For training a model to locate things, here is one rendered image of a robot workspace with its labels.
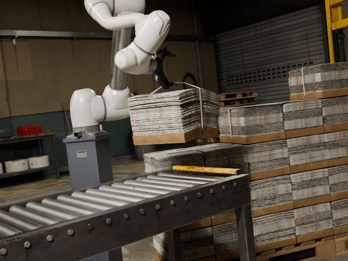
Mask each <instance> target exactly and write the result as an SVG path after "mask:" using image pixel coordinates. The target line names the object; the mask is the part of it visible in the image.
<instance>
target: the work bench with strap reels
mask: <svg viewBox="0 0 348 261"><path fill-rule="evenodd" d="M41 128H42V127H41V125H33V126H24V127H18V128H17V134H18V136H13V137H9V138H0V144H5V143H12V142H20V141H28V140H35V139H40V144H41V152H42V156H37V157H30V158H27V159H18V160H14V161H8V162H5V167H6V171H3V167H2V163H0V178H5V177H11V176H17V175H22V174H26V173H31V172H37V171H43V170H44V173H45V176H44V177H49V176H48V172H47V170H48V169H54V168H55V169H56V177H57V179H61V178H60V171H59V163H58V158H57V150H56V142H55V134H56V132H51V133H42V130H41ZM51 137H52V144H53V153H54V161H55V165H50V163H49V156H48V155H47V156H45V148H44V139H43V138H51Z"/></svg>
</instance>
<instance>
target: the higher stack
mask: <svg viewBox="0 0 348 261"><path fill-rule="evenodd" d="M288 74H289V75H288V76H289V79H288V80H289V91H290V95H296V94H304V95H305V93H313V92H321V91H330V90H339V89H348V62H340V63H329V64H321V65H314V66H309V67H303V68H301V69H295V70H291V71H289V72H288ZM315 99H318V100H321V109H322V114H321V115H322V117H323V119H322V120H323V126H330V125H337V124H344V123H348V95H342V96H333V97H324V98H315ZM322 134H324V138H325V139H324V141H325V142H324V145H325V146H324V147H325V150H327V160H328V162H329V160H335V159H338V158H345V157H348V129H346V130H339V131H335V132H327V133H322ZM324 168H327V169H328V173H329V174H328V175H329V176H328V178H329V186H330V187H329V189H330V190H329V191H330V195H331V194H336V193H342V192H347V191H348V164H342V165H336V166H330V167H324ZM328 202H330V208H331V210H332V211H331V212H332V225H333V228H334V229H335V228H338V227H343V226H347V225H348V198H343V199H338V200H333V201H328ZM331 236H333V238H334V240H335V250H336V256H338V255H342V254H346V253H348V232H345V233H340V234H336V235H335V234H334V235H331Z"/></svg>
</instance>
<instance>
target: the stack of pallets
mask: <svg viewBox="0 0 348 261"><path fill-rule="evenodd" d="M248 93H251V96H249V97H247V94H248ZM218 95H219V109H223V108H233V107H243V106H252V105H253V104H254V103H255V102H254V99H255V98H254V97H258V91H245V92H234V93H223V94H218ZM243 100H248V103H247V104H244V103H243ZM231 102H233V105H231ZM196 143H197V146H203V145H205V144H215V143H225V142H220V130H219V138H211V139H207V140H204V139H196Z"/></svg>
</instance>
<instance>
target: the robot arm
mask: <svg viewBox="0 0 348 261"><path fill-rule="evenodd" d="M84 5H85V8H86V10H87V12H88V13H89V15H90V16H91V17H92V18H93V19H94V20H95V21H97V22H98V23H99V24H100V25H101V26H102V27H104V28H105V29H107V30H111V31H113V39H112V52H111V66H110V80H109V85H108V86H106V87H105V90H104V92H103V95H100V96H99V95H96V93H95V92H94V91H93V90H91V89H81V90H77V91H74V93H73V95H72V97H71V101H70V116H71V122H72V128H73V134H71V135H68V136H66V139H68V138H79V137H90V136H97V135H102V134H107V131H103V130H100V127H99V122H102V121H114V120H120V119H124V118H128V117H130V113H129V112H130V111H129V108H128V106H129V105H128V102H129V101H127V98H130V97H133V96H134V95H133V94H132V93H131V92H130V89H129V88H128V87H127V86H126V83H127V73H129V74H134V75H139V74H146V75H147V74H155V75H156V78H155V79H154V81H156V82H157V83H158V84H159V85H160V86H161V87H162V88H163V89H164V90H165V89H169V87H171V86H175V85H178V84H177V83H173V82H169V81H168V80H167V78H166V76H165V75H164V72H163V64H162V62H163V61H164V58H165V57H166V56H169V57H174V56H176V54H172V53H171V52H170V51H169V50H167V47H162V48H160V49H159V50H157V49H158V48H159V47H160V46H161V44H162V43H163V41H164V40H165V38H166V36H167V34H168V32H169V30H170V26H171V21H170V17H169V16H168V15H167V14H166V13H165V12H163V11H161V10H156V11H154V12H152V13H150V14H149V15H144V12H145V10H146V2H145V0H84ZM133 26H135V31H136V32H135V35H136V37H135V39H134V40H133V42H132V43H131V36H132V27H133ZM156 50H157V51H156ZM161 53H162V54H161ZM154 54H155V57H154V56H153V55H154ZM159 54H161V55H160V56H159V57H158V55H159Z"/></svg>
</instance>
